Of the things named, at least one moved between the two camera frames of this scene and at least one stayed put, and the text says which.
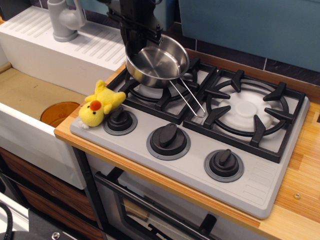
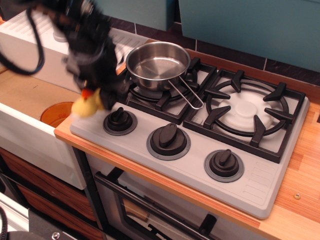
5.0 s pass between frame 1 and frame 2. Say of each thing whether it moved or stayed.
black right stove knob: stayed
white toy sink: stayed
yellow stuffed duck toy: moved
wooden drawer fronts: stayed
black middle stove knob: stayed
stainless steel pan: moved
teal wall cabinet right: stayed
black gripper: moved
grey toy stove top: stayed
